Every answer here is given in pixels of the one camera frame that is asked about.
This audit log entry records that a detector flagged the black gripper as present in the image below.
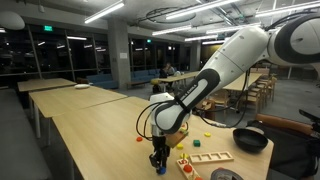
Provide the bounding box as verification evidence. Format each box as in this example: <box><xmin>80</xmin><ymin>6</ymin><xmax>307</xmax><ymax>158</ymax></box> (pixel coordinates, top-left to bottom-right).
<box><xmin>148</xmin><ymin>134</ymin><xmax>171</xmax><ymax>170</ymax></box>

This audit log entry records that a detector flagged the wooden peg board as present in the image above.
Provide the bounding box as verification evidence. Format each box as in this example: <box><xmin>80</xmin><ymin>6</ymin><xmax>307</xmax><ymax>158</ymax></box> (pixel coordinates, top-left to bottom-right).
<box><xmin>175</xmin><ymin>157</ymin><xmax>203</xmax><ymax>180</ymax></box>

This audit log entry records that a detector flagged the wooden four-slot tray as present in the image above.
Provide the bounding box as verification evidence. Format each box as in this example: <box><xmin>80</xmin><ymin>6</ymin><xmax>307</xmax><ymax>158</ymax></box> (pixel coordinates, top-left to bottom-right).
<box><xmin>188</xmin><ymin>150</ymin><xmax>235</xmax><ymax>165</ymax></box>

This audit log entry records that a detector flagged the black tape roll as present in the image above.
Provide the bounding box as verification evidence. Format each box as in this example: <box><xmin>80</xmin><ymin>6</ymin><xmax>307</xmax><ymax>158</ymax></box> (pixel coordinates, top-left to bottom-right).
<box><xmin>210</xmin><ymin>167</ymin><xmax>244</xmax><ymax>180</ymax></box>

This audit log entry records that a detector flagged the wooden chair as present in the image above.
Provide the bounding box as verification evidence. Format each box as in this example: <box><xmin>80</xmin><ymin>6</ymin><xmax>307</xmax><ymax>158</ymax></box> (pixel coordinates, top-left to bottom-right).
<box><xmin>266</xmin><ymin>75</ymin><xmax>278</xmax><ymax>103</ymax></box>
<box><xmin>246</xmin><ymin>84</ymin><xmax>264</xmax><ymax>114</ymax></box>
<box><xmin>208</xmin><ymin>89</ymin><xmax>231</xmax><ymax>121</ymax></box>
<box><xmin>248</xmin><ymin>108</ymin><xmax>320</xmax><ymax>180</ymax></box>

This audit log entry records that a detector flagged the wooden background table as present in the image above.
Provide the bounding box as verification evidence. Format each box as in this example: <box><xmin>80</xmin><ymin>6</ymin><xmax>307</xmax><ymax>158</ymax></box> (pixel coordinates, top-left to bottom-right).
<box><xmin>157</xmin><ymin>70</ymin><xmax>201</xmax><ymax>94</ymax></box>
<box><xmin>17</xmin><ymin>77</ymin><xmax>78</xmax><ymax>109</ymax></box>
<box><xmin>222</xmin><ymin>71</ymin><xmax>263</xmax><ymax>93</ymax></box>

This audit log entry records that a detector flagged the blue sofa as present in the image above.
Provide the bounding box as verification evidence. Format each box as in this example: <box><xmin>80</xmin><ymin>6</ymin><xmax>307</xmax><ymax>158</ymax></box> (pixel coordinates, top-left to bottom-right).
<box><xmin>85</xmin><ymin>73</ymin><xmax>119</xmax><ymax>90</ymax></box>
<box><xmin>130</xmin><ymin>68</ymin><xmax>161</xmax><ymax>84</ymax></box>

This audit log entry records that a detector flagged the seated person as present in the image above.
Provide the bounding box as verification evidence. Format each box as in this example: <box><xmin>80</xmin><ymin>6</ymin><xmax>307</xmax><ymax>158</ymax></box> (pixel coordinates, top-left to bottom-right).
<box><xmin>166</xmin><ymin>62</ymin><xmax>176</xmax><ymax>77</ymax></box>
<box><xmin>158</xmin><ymin>64</ymin><xmax>169</xmax><ymax>79</ymax></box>

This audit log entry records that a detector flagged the black bowl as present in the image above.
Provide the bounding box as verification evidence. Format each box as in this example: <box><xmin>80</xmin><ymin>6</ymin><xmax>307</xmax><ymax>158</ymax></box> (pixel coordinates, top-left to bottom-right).
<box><xmin>232</xmin><ymin>127</ymin><xmax>269</xmax><ymax>154</ymax></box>

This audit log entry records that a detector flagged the white plate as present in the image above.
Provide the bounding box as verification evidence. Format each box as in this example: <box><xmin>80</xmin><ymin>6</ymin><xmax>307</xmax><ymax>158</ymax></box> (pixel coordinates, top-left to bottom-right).
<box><xmin>73</xmin><ymin>83</ymin><xmax>91</xmax><ymax>90</ymax></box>

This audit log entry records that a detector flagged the brown padded bar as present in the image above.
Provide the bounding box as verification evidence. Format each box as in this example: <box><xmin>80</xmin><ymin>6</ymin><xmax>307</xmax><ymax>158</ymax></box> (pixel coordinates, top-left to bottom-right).
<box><xmin>254</xmin><ymin>113</ymin><xmax>316</xmax><ymax>137</ymax></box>

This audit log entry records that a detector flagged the ceiling strip light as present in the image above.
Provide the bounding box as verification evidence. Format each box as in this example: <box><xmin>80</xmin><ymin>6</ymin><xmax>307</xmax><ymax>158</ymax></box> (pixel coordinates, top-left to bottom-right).
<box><xmin>205</xmin><ymin>22</ymin><xmax>263</xmax><ymax>35</ymax></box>
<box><xmin>165</xmin><ymin>0</ymin><xmax>241</xmax><ymax>21</ymax></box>
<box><xmin>83</xmin><ymin>0</ymin><xmax>126</xmax><ymax>25</ymax></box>
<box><xmin>254</xmin><ymin>0</ymin><xmax>320</xmax><ymax>18</ymax></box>
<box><xmin>151</xmin><ymin>24</ymin><xmax>193</xmax><ymax>37</ymax></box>

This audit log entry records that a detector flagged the white pendant lamp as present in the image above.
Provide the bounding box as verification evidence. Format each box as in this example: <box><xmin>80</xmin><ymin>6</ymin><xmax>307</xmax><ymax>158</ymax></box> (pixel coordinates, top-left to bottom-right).
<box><xmin>0</xmin><ymin>11</ymin><xmax>26</xmax><ymax>31</ymax></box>

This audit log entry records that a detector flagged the brown wrist camera box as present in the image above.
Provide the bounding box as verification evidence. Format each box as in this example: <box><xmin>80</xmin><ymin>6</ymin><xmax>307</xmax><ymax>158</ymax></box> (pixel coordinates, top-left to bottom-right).
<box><xmin>164</xmin><ymin>124</ymin><xmax>190</xmax><ymax>149</ymax></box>

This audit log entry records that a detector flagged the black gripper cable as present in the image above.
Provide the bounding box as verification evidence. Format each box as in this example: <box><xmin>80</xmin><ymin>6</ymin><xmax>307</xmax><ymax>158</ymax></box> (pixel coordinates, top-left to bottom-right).
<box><xmin>135</xmin><ymin>101</ymin><xmax>161</xmax><ymax>141</ymax></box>

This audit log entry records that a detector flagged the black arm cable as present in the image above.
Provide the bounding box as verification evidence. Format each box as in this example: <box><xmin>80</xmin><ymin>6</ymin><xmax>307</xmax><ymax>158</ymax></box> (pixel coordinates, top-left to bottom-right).
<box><xmin>193</xmin><ymin>68</ymin><xmax>251</xmax><ymax>129</ymax></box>

